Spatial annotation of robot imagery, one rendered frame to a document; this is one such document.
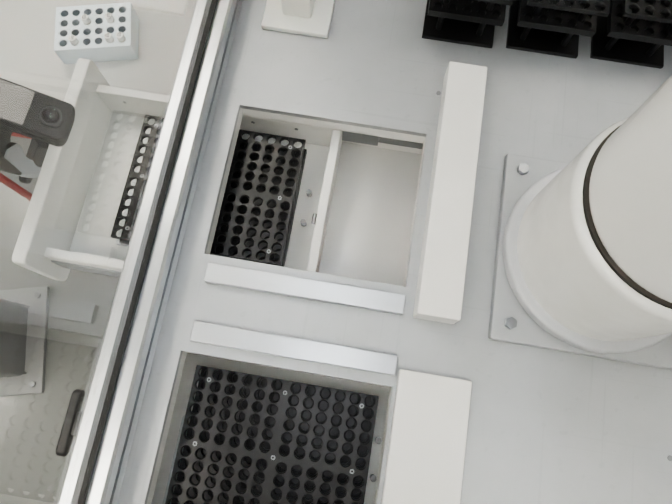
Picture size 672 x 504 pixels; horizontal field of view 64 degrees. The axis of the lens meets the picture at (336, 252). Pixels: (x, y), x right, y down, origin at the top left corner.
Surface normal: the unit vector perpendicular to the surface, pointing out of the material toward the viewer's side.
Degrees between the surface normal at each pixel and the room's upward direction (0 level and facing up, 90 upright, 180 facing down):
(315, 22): 0
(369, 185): 0
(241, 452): 0
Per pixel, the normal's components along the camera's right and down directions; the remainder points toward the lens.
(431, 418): 0.01, -0.25
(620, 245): -0.90, 0.43
